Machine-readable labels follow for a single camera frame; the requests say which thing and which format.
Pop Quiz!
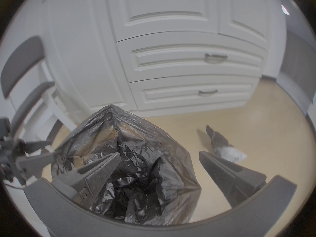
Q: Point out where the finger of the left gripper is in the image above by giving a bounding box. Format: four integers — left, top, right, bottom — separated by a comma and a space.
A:
17, 153, 56, 185
24, 141, 53, 155

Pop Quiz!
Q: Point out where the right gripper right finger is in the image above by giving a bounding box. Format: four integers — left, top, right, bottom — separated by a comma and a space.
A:
199, 151, 267, 209

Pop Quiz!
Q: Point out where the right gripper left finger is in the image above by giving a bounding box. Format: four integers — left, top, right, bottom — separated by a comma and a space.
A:
53, 153, 121, 209

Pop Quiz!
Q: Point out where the black plastic bag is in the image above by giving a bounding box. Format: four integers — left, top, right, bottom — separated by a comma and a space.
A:
51, 104, 202, 226

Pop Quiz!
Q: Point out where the crumpled white paper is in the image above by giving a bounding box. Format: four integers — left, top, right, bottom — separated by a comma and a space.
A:
216, 145, 247, 163

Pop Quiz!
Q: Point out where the white chair with grey pads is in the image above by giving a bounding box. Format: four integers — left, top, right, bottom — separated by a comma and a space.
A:
0, 36, 77, 153

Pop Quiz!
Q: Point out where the white wardrobe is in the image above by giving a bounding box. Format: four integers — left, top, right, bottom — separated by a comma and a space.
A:
42, 0, 288, 118

